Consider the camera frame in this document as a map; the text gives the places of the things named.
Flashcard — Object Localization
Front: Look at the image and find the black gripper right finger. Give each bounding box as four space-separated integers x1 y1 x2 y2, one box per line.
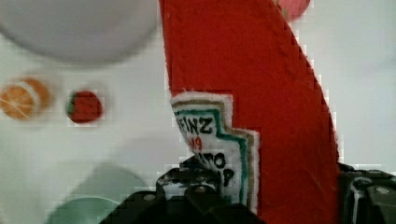
338 163 396 224

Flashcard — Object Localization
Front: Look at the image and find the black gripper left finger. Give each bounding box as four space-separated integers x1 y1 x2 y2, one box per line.
100 157 265 224

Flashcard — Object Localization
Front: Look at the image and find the red plush ketchup bottle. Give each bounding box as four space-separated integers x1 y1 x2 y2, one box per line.
159 0 339 224

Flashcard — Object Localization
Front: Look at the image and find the grey round plate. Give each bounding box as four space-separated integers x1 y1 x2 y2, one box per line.
0 0 157 62

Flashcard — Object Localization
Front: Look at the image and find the green mug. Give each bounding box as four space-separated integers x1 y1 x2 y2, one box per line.
45 163 147 224

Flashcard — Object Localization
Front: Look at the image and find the strawberry toy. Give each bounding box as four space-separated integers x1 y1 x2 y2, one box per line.
67 91 104 124

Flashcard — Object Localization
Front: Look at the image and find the orange slice toy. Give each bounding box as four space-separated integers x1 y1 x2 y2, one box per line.
0 77 52 120

